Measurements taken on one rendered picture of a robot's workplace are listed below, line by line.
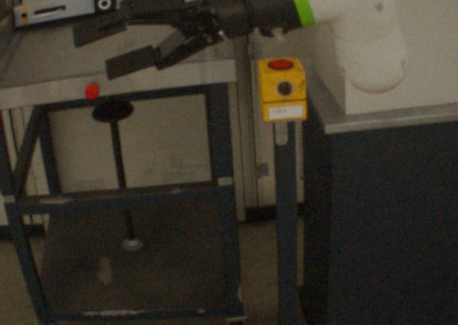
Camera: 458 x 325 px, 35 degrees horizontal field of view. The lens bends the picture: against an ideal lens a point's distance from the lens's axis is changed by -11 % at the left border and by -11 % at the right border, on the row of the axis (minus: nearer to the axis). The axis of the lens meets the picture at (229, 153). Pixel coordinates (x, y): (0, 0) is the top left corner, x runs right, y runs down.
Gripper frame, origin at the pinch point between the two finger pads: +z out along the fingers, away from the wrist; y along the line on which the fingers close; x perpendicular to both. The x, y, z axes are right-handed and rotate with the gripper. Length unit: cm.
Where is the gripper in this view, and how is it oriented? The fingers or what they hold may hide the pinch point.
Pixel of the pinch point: (98, 51)
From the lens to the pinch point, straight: 103.8
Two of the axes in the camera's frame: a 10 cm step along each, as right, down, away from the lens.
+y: 1.9, 2.3, 9.5
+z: -9.6, 2.7, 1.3
